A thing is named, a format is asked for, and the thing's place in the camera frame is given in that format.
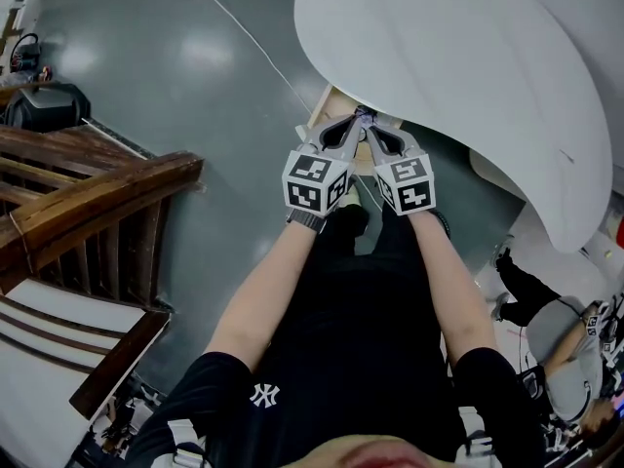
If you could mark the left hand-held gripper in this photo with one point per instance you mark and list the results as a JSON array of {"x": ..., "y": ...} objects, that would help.
[{"x": 314, "y": 181}]

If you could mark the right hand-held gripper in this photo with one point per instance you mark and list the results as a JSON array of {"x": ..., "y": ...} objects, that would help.
[{"x": 407, "y": 183}]

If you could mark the small purple item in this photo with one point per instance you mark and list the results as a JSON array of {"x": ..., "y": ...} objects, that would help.
[{"x": 364, "y": 113}]

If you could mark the person's left forearm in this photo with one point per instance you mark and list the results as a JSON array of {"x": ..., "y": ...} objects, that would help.
[{"x": 268, "y": 285}]

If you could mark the person's right forearm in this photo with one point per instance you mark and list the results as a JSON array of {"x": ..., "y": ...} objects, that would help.
[{"x": 448, "y": 285}]

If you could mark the white table top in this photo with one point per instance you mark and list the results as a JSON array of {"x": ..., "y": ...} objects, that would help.
[{"x": 453, "y": 66}]

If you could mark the person's white shoe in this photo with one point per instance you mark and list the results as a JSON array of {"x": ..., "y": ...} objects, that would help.
[{"x": 352, "y": 198}]

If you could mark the grey mesh wristwatch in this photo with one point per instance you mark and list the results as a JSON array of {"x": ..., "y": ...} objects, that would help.
[{"x": 306, "y": 221}]

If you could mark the person's black trousers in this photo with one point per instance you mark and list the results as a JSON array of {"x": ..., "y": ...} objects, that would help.
[{"x": 390, "y": 242}]

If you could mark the black wrist band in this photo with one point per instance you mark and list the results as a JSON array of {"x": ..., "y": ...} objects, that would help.
[{"x": 443, "y": 222}]

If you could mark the person's black t-shirt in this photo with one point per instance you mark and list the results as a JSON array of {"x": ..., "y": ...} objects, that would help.
[{"x": 351, "y": 368}]

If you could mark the black bag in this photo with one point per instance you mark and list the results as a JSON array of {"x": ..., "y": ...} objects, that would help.
[{"x": 46, "y": 107}]

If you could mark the person's face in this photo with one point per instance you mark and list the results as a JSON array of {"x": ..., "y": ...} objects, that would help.
[{"x": 375, "y": 454}]

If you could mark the dark wooden bed frame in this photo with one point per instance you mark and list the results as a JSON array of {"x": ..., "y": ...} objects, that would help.
[{"x": 97, "y": 198}]

